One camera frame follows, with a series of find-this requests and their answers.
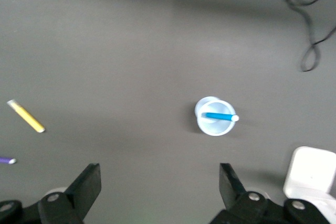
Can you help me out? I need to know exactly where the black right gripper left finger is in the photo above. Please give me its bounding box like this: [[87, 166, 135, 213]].
[[37, 163, 102, 224]]

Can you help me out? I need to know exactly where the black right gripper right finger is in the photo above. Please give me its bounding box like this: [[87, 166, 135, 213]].
[[209, 163, 269, 224]]

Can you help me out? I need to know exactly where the blue marker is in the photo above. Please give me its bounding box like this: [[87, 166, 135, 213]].
[[201, 112, 240, 123]]

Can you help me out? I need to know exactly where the light blue plastic cup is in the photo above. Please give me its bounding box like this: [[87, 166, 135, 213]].
[[194, 95, 235, 137]]

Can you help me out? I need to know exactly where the white plastic stand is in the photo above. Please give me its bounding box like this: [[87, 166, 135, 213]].
[[282, 146, 336, 224]]

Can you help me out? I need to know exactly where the purple marker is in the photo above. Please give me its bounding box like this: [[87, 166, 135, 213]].
[[0, 156, 17, 165]]

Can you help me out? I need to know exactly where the yellow marker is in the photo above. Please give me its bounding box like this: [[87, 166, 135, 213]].
[[6, 99, 46, 134]]

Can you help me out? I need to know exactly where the thin black looping cable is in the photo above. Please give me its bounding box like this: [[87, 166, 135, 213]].
[[270, 0, 336, 73]]

